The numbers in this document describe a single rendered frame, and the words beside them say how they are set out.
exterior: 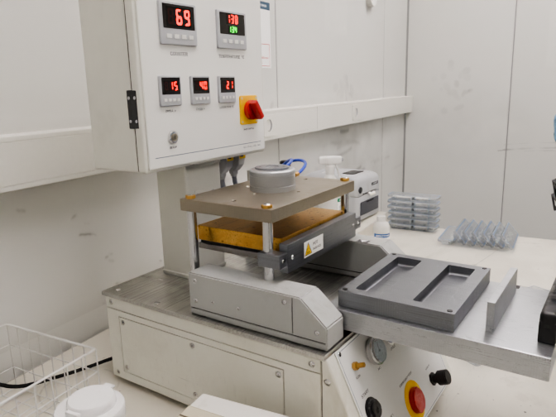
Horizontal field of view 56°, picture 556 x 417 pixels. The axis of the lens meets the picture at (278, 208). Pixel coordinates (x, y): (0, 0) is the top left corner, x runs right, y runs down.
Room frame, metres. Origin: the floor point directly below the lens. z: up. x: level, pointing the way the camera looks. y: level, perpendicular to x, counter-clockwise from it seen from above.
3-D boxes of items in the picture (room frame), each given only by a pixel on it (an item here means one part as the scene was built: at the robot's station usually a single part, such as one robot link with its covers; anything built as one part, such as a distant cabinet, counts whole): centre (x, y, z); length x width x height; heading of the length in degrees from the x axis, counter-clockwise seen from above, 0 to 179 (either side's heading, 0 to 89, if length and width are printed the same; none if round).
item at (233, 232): (0.89, 0.00, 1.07); 0.22 x 0.17 x 0.10; 146
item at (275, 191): (0.92, 0.02, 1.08); 0.31 x 0.24 x 0.13; 146
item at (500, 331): (0.72, -0.25, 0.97); 0.30 x 0.22 x 0.08; 56
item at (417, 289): (0.74, -0.21, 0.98); 0.20 x 0.17 x 0.03; 146
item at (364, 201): (1.96, -0.25, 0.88); 0.25 x 0.20 x 0.17; 55
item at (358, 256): (0.96, -0.13, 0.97); 0.26 x 0.05 x 0.07; 56
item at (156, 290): (0.91, 0.04, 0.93); 0.46 x 0.35 x 0.01; 56
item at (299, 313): (0.73, 0.03, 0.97); 0.25 x 0.05 x 0.07; 56
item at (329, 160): (1.81, -0.19, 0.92); 0.09 x 0.08 x 0.25; 89
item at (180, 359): (0.90, -0.01, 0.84); 0.53 x 0.37 x 0.17; 56
